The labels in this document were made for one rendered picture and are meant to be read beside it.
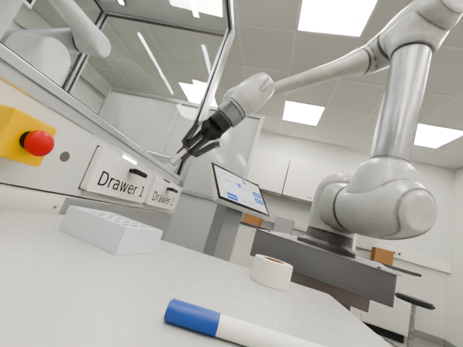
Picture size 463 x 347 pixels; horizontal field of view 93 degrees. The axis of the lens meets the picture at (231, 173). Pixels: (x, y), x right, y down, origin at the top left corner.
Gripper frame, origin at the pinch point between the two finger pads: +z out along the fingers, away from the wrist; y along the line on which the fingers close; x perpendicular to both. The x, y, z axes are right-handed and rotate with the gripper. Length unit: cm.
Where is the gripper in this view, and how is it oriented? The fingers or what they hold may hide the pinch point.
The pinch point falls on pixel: (179, 157)
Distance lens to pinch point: 77.3
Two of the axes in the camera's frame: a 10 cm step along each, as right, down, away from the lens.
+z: -7.5, 6.6, -0.7
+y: -6.6, -7.2, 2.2
